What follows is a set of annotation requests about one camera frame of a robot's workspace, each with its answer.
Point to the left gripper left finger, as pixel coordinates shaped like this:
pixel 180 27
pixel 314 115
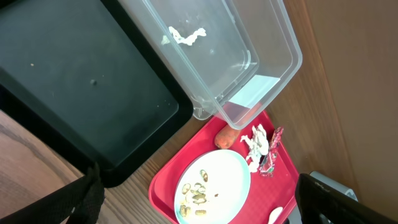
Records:
pixel 77 202

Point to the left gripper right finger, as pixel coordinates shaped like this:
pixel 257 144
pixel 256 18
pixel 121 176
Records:
pixel 320 203

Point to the white plastic spoon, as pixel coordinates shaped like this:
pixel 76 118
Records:
pixel 273 216

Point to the red snack wrapper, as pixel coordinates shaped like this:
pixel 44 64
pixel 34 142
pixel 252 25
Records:
pixel 268 163

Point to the white tissue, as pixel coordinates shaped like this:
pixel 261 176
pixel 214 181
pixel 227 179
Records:
pixel 258 147

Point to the red serving tray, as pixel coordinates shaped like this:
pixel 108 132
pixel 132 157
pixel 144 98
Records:
pixel 265 194

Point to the light blue plate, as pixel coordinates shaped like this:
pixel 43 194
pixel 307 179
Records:
pixel 229 176

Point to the orange carrot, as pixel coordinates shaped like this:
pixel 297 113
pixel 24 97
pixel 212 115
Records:
pixel 226 137

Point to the peanut shells pile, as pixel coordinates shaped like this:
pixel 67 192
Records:
pixel 197 199

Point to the black plastic tray bin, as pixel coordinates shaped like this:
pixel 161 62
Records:
pixel 80 76

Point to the clear plastic bin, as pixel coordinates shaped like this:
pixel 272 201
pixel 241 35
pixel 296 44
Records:
pixel 232 58

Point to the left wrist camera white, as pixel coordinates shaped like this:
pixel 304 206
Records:
pixel 335 185

